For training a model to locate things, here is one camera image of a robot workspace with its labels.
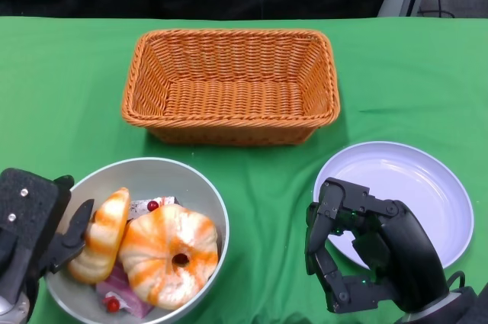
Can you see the pale lavender plate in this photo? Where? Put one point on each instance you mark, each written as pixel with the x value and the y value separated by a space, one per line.
pixel 411 187

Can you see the magenta pink cake slice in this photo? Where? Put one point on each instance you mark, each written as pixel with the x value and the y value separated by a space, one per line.
pixel 129 301

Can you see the green tablecloth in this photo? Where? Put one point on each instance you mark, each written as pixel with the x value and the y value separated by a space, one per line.
pixel 267 187

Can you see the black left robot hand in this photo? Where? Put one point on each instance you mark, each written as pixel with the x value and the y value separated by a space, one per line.
pixel 68 240

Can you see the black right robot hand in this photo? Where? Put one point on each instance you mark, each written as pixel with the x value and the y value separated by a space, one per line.
pixel 408 255

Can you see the grey bowl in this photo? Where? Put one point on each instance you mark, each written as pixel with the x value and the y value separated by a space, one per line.
pixel 152 171

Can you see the chocolate cake slice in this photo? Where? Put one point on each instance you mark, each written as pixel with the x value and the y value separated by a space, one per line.
pixel 141 207

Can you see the orange wicker basket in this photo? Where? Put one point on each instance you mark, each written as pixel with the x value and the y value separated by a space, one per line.
pixel 228 99

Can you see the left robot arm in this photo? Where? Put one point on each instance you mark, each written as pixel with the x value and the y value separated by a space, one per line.
pixel 23 206

